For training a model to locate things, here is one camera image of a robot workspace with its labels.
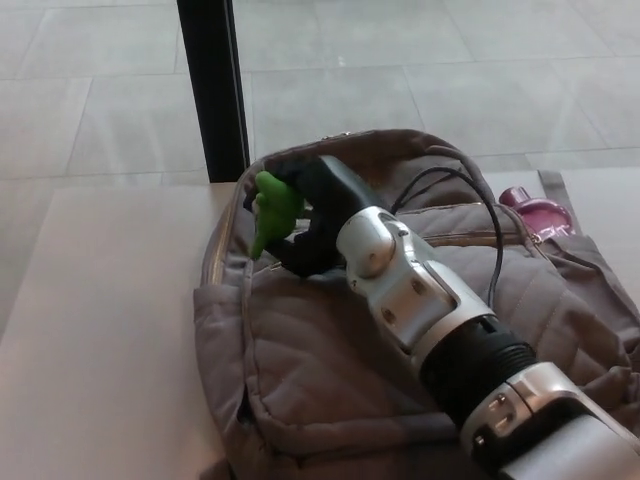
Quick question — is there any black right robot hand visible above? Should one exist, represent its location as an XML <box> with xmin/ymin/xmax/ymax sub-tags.
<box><xmin>243</xmin><ymin>154</ymin><xmax>376</xmax><ymax>279</ymax></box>

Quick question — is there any purple transparent bottle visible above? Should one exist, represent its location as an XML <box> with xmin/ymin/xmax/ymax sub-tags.
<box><xmin>499</xmin><ymin>185</ymin><xmax>576</xmax><ymax>239</ymax></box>

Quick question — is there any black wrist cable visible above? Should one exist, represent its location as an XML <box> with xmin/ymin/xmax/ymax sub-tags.
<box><xmin>394</xmin><ymin>167</ymin><xmax>504</xmax><ymax>302</ymax></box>

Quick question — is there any grey-brown quilted backpack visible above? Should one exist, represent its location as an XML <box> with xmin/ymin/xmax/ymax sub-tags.
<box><xmin>192</xmin><ymin>128</ymin><xmax>640</xmax><ymax>480</ymax></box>

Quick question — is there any black vertical window post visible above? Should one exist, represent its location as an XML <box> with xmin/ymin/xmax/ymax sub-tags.
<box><xmin>174</xmin><ymin>0</ymin><xmax>251</xmax><ymax>184</ymax></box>

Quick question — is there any green plush frog keychain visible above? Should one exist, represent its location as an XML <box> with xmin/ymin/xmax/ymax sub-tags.
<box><xmin>249</xmin><ymin>170</ymin><xmax>305</xmax><ymax>260</ymax></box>

